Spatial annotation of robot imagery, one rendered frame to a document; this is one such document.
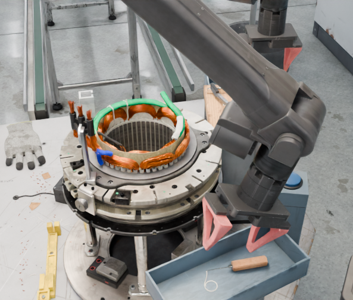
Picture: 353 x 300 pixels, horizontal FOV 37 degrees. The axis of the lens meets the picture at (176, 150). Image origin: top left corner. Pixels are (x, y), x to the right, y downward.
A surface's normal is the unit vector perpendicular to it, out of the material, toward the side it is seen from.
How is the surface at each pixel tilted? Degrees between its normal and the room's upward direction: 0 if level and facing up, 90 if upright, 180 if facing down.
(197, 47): 100
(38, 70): 0
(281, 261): 0
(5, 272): 0
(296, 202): 90
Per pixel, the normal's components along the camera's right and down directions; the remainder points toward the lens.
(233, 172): 0.03, 0.62
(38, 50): 0.00, -0.79
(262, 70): 0.52, -0.33
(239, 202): 0.36, -0.82
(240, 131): -0.40, 0.73
